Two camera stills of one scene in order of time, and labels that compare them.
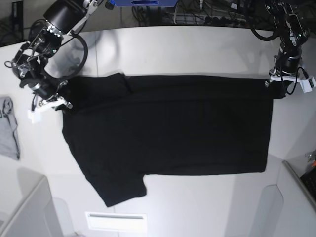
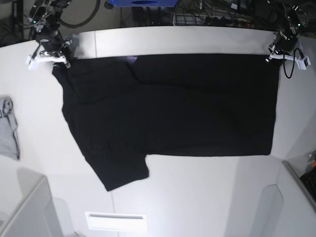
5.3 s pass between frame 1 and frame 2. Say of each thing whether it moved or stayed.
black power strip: stayed
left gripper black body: moved
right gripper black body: moved
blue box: stayed
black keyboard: stayed
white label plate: stayed
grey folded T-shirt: stayed
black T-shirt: moved
